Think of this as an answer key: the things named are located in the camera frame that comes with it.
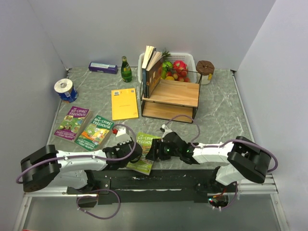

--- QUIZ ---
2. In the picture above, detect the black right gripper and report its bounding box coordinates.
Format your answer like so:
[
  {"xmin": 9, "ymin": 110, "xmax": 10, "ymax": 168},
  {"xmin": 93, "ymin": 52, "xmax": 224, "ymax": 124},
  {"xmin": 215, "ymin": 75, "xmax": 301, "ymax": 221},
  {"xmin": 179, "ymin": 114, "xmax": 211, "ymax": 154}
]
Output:
[{"xmin": 145, "ymin": 139, "xmax": 181, "ymax": 161}]

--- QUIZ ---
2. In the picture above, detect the green 65-storey treehouse book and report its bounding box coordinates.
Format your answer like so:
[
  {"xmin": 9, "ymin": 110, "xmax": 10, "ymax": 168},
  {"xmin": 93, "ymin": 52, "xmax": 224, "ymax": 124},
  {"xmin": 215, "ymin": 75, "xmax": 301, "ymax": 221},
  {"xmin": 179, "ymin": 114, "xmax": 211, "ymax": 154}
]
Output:
[{"xmin": 126, "ymin": 132, "xmax": 160, "ymax": 175}]

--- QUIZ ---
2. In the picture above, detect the brown Edward Tulane book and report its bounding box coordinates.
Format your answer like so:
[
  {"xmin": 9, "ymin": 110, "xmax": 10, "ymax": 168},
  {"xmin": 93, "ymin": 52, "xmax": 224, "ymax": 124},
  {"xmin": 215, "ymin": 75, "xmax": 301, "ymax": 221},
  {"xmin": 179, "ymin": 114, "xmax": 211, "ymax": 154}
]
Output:
[{"xmin": 143, "ymin": 51, "xmax": 162, "ymax": 98}]

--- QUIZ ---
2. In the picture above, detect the dark blue paperback book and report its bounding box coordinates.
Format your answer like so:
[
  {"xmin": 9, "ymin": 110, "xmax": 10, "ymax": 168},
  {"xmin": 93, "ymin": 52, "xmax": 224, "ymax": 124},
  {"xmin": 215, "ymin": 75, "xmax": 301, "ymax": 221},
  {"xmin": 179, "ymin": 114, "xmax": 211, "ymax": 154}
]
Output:
[{"xmin": 141, "ymin": 45, "xmax": 157, "ymax": 99}]

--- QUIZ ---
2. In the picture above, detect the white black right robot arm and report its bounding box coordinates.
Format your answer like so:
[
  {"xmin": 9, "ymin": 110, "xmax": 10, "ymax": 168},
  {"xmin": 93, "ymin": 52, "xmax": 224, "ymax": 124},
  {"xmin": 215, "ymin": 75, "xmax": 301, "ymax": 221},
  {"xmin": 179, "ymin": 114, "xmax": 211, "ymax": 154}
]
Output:
[{"xmin": 146, "ymin": 132, "xmax": 274, "ymax": 192}]

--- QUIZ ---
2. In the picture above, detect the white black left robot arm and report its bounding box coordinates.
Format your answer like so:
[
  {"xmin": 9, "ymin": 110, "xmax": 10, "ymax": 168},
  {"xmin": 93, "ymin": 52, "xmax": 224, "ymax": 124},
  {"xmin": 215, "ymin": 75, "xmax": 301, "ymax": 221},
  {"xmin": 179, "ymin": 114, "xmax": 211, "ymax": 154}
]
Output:
[{"xmin": 16, "ymin": 141, "xmax": 142, "ymax": 193}]

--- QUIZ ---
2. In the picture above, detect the green 104-storey treehouse book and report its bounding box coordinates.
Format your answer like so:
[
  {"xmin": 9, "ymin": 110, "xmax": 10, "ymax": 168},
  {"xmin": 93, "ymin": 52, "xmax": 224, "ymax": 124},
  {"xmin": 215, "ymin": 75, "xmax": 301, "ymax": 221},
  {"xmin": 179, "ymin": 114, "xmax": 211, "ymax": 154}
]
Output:
[{"xmin": 75, "ymin": 115, "xmax": 114, "ymax": 152}]

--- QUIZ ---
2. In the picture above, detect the wooden two-tier shelf rack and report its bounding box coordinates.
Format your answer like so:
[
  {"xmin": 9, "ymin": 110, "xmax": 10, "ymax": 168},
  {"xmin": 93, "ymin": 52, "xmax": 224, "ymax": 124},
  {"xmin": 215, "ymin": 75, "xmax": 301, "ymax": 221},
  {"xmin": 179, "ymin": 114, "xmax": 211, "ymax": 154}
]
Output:
[{"xmin": 140, "ymin": 79, "xmax": 200, "ymax": 123}]

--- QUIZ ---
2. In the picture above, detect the yellow book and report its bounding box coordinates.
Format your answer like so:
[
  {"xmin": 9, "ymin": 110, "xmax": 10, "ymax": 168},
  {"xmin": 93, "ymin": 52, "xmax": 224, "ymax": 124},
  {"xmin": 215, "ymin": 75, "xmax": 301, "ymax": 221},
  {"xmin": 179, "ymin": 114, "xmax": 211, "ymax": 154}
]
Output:
[{"xmin": 111, "ymin": 88, "xmax": 139, "ymax": 120}]

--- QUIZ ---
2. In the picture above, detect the purple 117-storey treehouse book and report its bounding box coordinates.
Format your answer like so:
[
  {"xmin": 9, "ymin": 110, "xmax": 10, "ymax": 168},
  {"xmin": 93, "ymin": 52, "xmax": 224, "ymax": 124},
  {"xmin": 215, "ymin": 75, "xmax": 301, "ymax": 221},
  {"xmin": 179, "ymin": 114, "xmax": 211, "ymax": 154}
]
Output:
[{"xmin": 54, "ymin": 106, "xmax": 92, "ymax": 142}]

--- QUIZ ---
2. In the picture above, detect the blue tin can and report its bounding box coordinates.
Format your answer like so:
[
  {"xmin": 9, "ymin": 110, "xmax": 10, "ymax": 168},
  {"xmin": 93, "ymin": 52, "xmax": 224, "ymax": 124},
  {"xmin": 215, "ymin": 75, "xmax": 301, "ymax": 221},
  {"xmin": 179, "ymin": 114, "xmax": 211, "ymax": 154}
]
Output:
[{"xmin": 58, "ymin": 88, "xmax": 78, "ymax": 103}]

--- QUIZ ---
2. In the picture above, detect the green glass bottle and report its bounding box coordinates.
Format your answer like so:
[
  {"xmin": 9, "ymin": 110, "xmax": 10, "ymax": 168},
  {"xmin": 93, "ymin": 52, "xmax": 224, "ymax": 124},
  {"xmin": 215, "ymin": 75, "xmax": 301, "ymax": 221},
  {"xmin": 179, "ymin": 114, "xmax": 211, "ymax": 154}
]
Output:
[{"xmin": 121, "ymin": 56, "xmax": 132, "ymax": 82}]

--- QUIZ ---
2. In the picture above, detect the toy green apple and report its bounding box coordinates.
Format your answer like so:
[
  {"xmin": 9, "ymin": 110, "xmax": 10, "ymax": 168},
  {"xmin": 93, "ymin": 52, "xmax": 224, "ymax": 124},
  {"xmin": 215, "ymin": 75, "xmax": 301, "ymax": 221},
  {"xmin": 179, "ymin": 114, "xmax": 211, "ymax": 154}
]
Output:
[{"xmin": 162, "ymin": 61, "xmax": 173, "ymax": 72}]

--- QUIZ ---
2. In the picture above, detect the toy dragon fruit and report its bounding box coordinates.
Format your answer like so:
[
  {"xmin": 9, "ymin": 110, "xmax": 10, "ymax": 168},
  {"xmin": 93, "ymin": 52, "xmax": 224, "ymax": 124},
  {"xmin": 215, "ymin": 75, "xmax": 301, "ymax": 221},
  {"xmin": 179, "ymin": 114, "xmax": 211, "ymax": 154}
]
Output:
[{"xmin": 173, "ymin": 60, "xmax": 188, "ymax": 77}]

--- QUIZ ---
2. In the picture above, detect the jar with brown lid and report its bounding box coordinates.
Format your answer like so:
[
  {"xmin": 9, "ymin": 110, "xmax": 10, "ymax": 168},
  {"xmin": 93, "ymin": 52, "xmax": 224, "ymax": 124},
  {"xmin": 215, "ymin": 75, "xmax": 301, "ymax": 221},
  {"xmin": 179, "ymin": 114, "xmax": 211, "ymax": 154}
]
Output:
[{"xmin": 196, "ymin": 60, "xmax": 215, "ymax": 85}]

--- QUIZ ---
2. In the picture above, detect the white plastic fruit basket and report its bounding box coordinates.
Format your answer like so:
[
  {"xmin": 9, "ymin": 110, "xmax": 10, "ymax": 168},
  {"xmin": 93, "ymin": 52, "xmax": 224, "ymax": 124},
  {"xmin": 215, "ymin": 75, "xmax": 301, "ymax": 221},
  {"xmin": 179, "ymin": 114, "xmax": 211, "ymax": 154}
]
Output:
[{"xmin": 137, "ymin": 52, "xmax": 198, "ymax": 83}]

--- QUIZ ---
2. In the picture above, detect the purple rectangular box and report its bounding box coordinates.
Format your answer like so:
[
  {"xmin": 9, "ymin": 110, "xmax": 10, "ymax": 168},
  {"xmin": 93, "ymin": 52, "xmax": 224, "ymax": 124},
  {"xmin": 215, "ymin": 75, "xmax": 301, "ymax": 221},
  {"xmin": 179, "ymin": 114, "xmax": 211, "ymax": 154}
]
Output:
[{"xmin": 88, "ymin": 62, "xmax": 118, "ymax": 74}]

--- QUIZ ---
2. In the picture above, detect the toy pineapple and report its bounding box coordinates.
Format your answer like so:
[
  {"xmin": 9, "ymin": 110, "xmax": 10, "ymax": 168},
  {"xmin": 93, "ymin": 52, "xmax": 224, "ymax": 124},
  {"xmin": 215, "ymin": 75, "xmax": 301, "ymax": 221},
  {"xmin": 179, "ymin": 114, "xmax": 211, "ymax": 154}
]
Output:
[{"xmin": 161, "ymin": 48, "xmax": 171, "ymax": 62}]

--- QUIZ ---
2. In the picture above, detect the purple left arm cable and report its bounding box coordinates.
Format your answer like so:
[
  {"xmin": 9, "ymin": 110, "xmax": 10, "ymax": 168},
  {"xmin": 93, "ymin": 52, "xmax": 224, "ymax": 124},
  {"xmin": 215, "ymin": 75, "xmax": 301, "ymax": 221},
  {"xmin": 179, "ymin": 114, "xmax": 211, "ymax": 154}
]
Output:
[{"xmin": 15, "ymin": 124, "xmax": 137, "ymax": 219}]

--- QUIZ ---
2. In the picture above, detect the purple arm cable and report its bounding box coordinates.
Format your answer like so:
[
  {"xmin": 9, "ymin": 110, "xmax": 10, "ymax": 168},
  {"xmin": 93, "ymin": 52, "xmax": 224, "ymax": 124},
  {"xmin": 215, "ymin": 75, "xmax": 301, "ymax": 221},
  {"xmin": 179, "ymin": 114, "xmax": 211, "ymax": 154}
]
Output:
[
  {"xmin": 166, "ymin": 115, "xmax": 279, "ymax": 210},
  {"xmin": 15, "ymin": 124, "xmax": 137, "ymax": 219}
]

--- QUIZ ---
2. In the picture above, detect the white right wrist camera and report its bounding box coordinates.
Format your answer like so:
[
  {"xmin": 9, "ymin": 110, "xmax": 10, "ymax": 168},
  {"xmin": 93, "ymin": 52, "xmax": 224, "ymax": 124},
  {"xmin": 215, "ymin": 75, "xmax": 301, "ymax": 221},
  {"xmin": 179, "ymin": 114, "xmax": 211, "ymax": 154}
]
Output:
[{"xmin": 160, "ymin": 124, "xmax": 173, "ymax": 139}]

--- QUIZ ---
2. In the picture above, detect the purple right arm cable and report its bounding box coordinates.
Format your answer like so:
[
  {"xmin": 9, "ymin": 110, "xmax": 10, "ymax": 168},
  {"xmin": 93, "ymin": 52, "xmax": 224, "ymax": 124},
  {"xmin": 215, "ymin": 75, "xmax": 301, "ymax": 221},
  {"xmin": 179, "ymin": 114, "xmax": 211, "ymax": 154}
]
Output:
[{"xmin": 166, "ymin": 115, "xmax": 279, "ymax": 210}]

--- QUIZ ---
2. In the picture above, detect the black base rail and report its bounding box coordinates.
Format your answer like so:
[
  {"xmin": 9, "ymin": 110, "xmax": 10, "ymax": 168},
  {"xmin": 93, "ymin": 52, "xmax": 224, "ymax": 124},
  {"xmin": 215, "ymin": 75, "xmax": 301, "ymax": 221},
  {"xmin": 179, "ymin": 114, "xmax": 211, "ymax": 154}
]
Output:
[{"xmin": 60, "ymin": 169, "xmax": 239, "ymax": 207}]

